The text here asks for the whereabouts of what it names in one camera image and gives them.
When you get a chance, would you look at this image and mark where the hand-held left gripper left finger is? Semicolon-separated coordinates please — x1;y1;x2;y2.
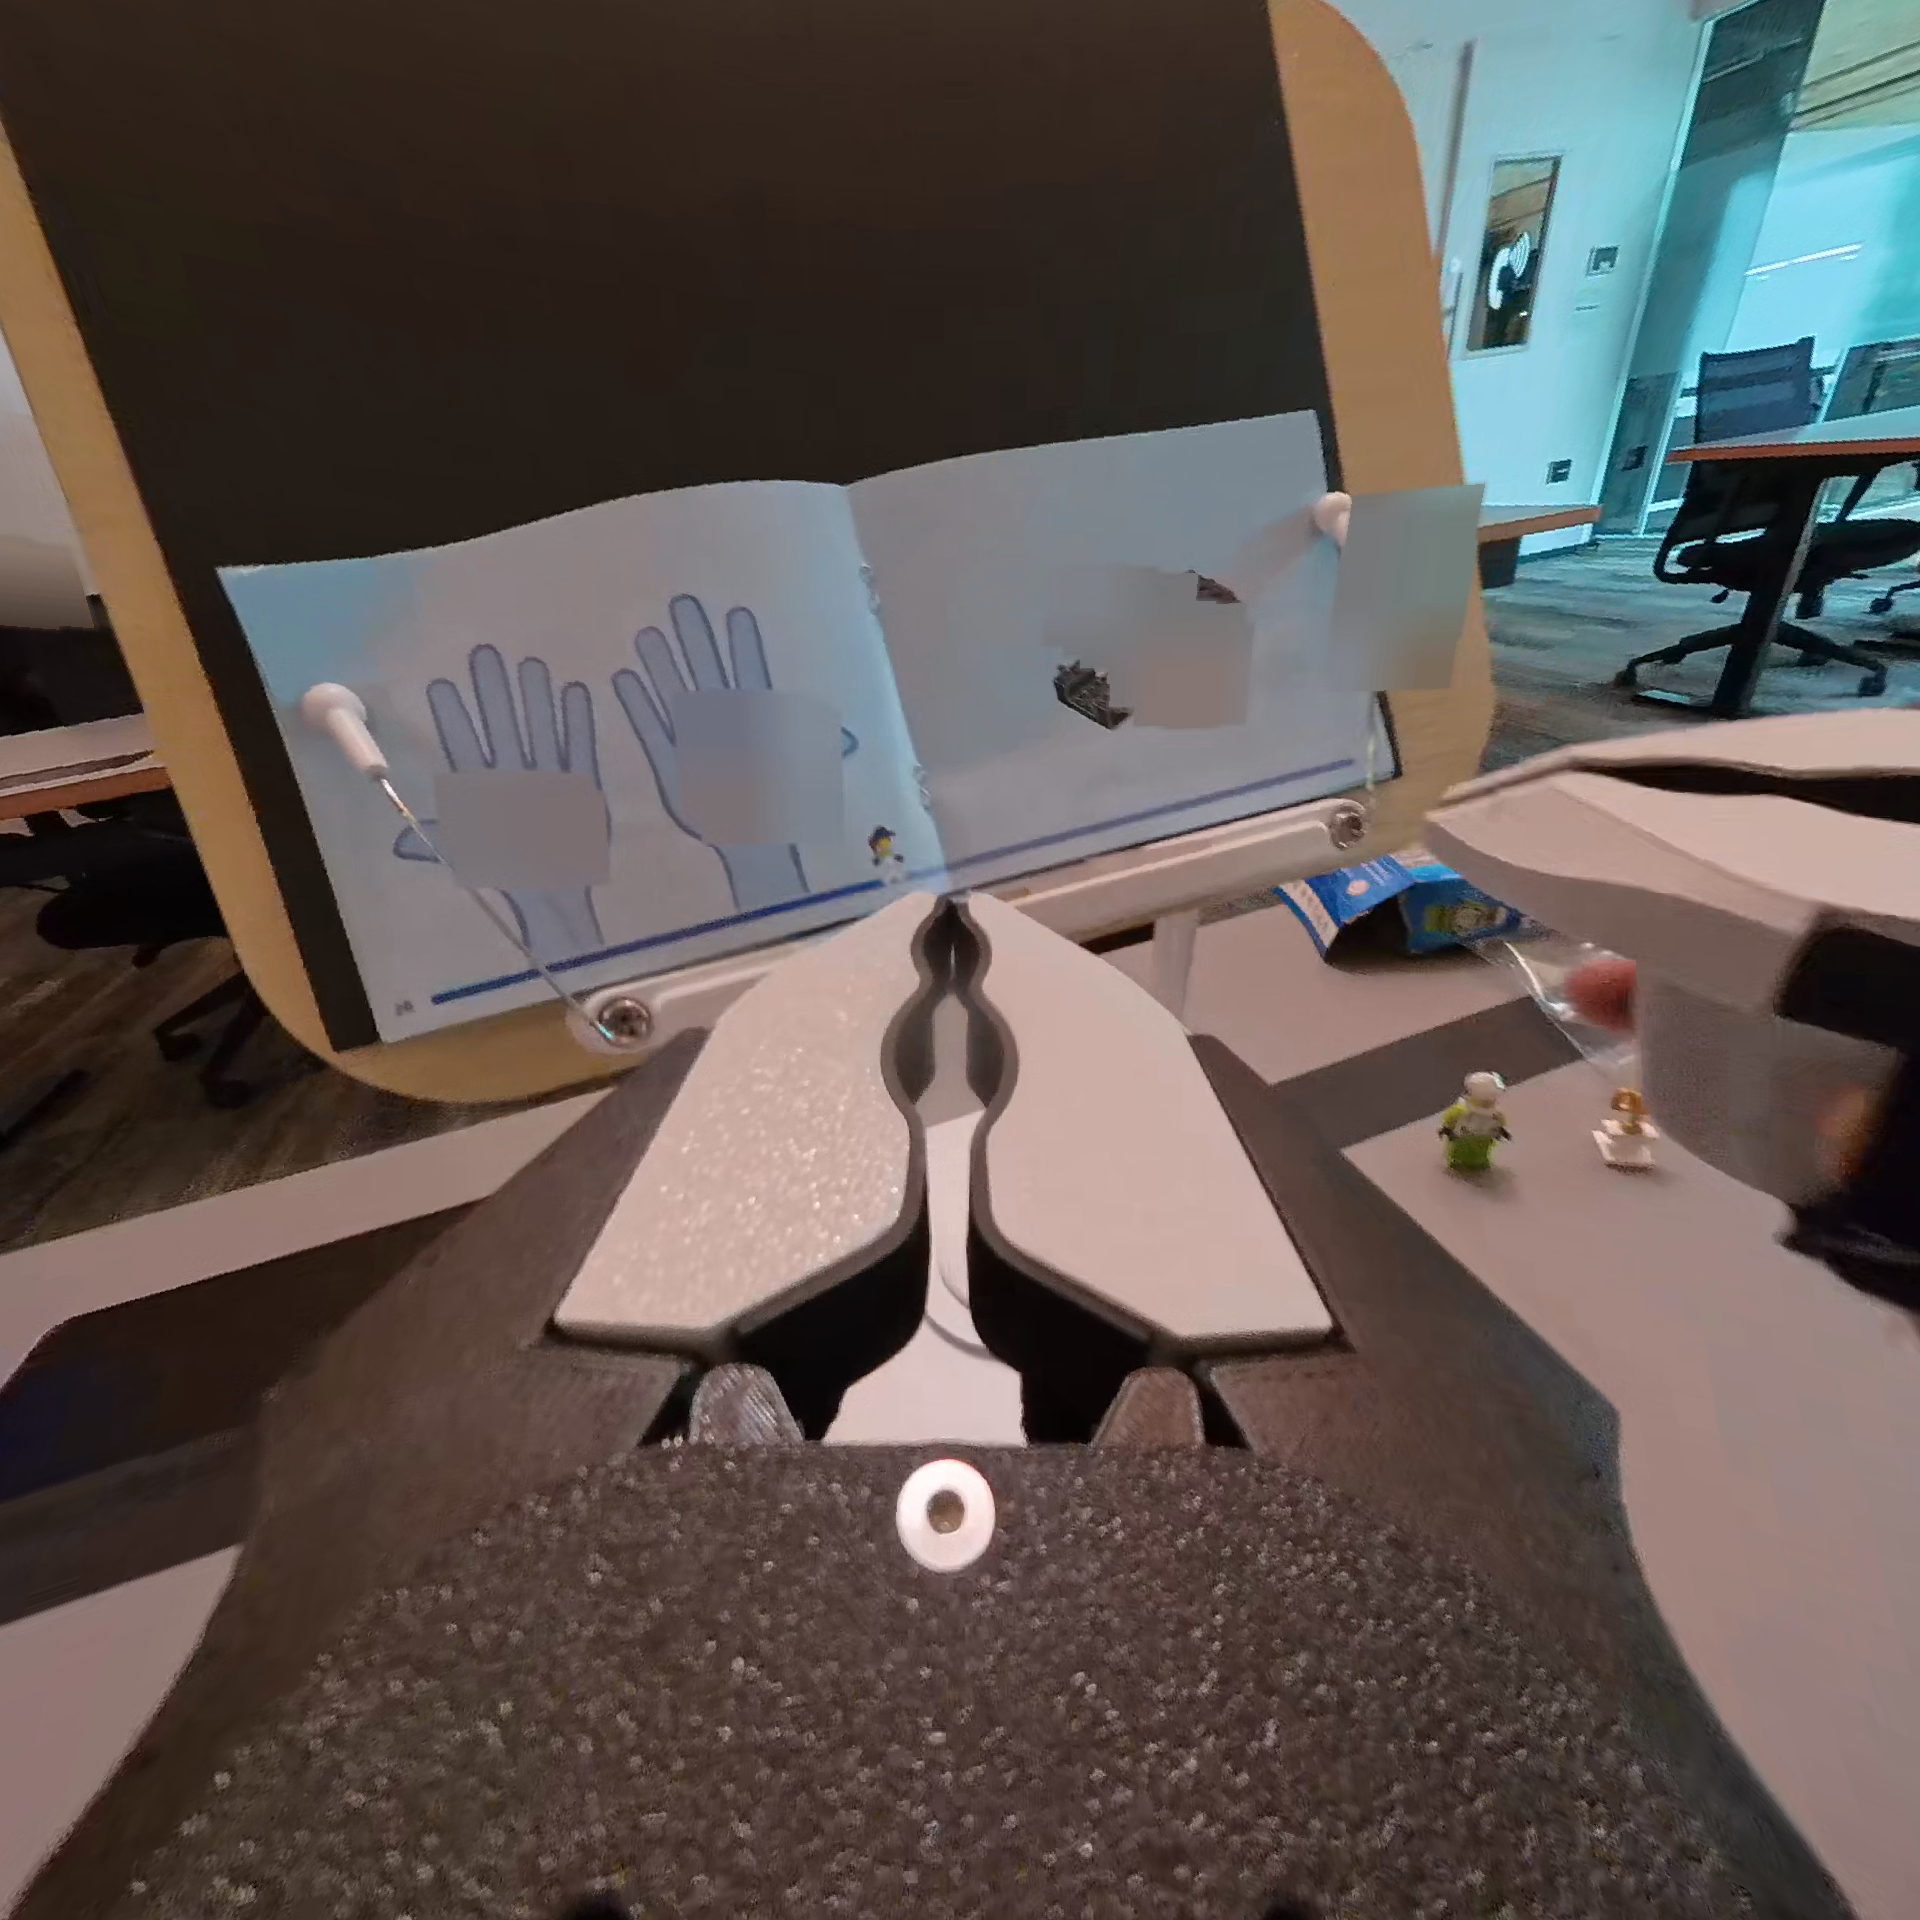
556;892;959;1405

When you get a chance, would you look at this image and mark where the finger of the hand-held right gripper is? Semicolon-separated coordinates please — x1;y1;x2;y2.
1437;792;1920;1011
1431;708;1920;816

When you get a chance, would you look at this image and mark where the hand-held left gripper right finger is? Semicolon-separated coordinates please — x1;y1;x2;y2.
958;892;1339;1405

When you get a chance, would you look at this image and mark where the white book stand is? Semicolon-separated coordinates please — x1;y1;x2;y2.
296;488;1401;1358

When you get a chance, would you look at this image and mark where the instruction booklet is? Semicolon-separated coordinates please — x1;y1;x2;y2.
215;410;1415;1040

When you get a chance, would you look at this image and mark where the clear plastic bag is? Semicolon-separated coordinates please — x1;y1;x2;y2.
1484;926;1657;1077

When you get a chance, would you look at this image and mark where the black office chair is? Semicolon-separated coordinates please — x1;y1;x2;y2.
0;804;278;1118
1621;335;1910;710

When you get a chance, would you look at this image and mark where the blue cardboard box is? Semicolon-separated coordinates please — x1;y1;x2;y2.
1273;848;1528;965

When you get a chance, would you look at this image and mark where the green minifigure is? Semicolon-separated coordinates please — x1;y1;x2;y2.
1431;1070;1512;1175

